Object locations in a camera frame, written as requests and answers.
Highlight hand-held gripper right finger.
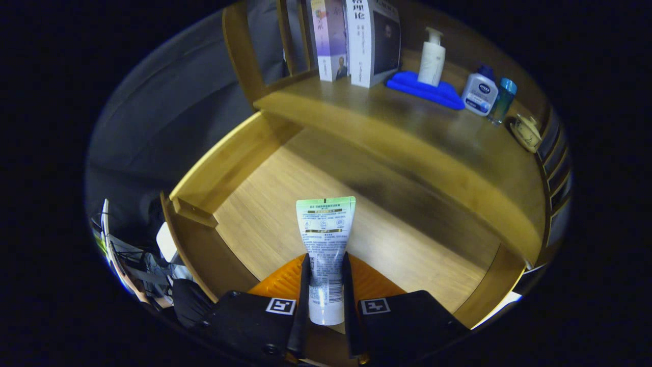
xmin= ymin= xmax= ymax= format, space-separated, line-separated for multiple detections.
xmin=341 ymin=252 xmax=469 ymax=365

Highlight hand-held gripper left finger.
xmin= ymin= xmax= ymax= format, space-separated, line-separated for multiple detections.
xmin=191 ymin=253 xmax=312 ymax=365

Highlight white and green tube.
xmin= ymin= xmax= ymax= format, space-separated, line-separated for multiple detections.
xmin=296 ymin=196 xmax=357 ymax=326

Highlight wooden drawer with black knob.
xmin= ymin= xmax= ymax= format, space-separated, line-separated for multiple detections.
xmin=160 ymin=111 xmax=528 ymax=329

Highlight wooden countertop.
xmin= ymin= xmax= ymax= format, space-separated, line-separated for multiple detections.
xmin=253 ymin=48 xmax=548 ymax=266

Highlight brown wooden cabinet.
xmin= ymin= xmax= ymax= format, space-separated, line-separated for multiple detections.
xmin=223 ymin=0 xmax=574 ymax=266

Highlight blue folded cloth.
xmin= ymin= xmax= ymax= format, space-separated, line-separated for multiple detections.
xmin=385 ymin=71 xmax=466 ymax=111

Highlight black backdrop cloth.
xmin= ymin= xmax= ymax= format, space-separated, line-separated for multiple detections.
xmin=86 ymin=10 xmax=286 ymax=215

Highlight white bottle with blue cap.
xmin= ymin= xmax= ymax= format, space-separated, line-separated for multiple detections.
xmin=461 ymin=65 xmax=499 ymax=117

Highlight purple book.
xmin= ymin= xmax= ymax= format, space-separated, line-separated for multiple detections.
xmin=310 ymin=0 xmax=350 ymax=82

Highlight thick white book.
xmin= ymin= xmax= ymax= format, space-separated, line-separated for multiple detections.
xmin=345 ymin=0 xmax=402 ymax=88

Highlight teal slim bottle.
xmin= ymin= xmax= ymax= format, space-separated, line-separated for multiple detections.
xmin=487 ymin=77 xmax=518 ymax=126

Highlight white pump bottle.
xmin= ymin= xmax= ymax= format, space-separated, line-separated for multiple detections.
xmin=418 ymin=27 xmax=446 ymax=87

